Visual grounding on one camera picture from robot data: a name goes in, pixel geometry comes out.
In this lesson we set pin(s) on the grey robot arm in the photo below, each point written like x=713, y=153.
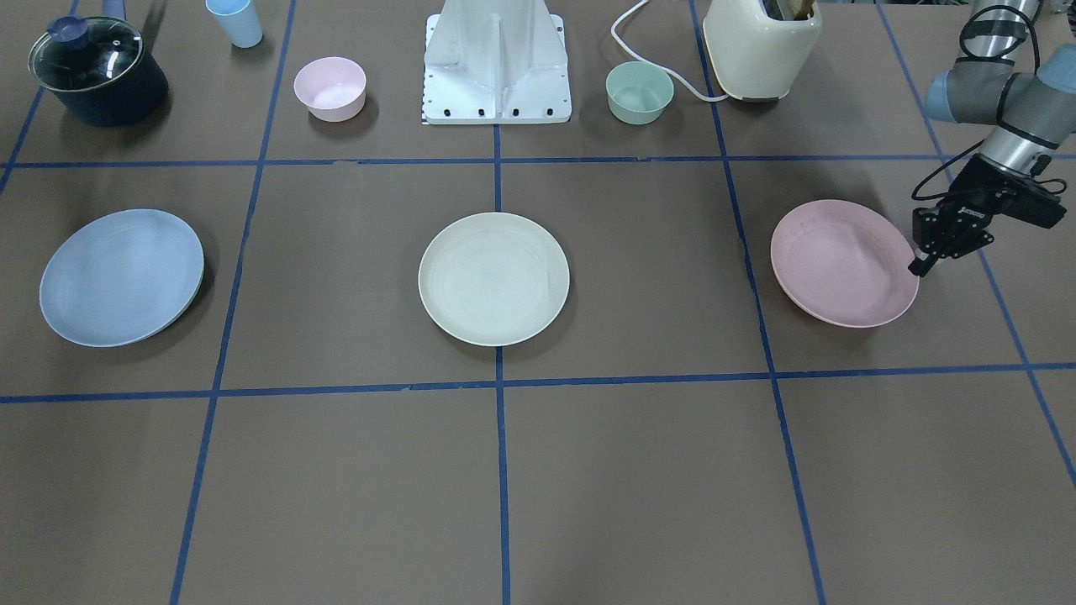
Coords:
x=999, y=79

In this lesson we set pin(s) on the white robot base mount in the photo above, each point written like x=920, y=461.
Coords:
x=495, y=63

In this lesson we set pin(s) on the blue plate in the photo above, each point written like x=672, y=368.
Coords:
x=122, y=278

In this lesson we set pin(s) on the dark blue cooking pot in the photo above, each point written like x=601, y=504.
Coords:
x=126, y=100

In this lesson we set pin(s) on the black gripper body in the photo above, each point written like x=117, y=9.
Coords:
x=967, y=204

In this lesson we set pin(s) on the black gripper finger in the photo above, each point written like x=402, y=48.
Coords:
x=921, y=264

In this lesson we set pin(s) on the glass pot lid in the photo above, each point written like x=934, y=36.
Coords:
x=83, y=53

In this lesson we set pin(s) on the light blue cup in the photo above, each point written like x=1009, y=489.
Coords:
x=239, y=21

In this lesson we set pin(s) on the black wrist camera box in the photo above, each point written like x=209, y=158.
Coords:
x=1028, y=202

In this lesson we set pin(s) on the pink plate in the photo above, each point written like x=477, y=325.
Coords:
x=843, y=264

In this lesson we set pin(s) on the cream plate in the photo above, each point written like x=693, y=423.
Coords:
x=493, y=279

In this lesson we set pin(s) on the pink bowl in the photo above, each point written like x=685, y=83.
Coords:
x=332, y=88

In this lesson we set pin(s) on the cream toaster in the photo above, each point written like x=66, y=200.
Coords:
x=757, y=48

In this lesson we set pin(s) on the green bowl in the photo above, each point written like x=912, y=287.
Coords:
x=637, y=92

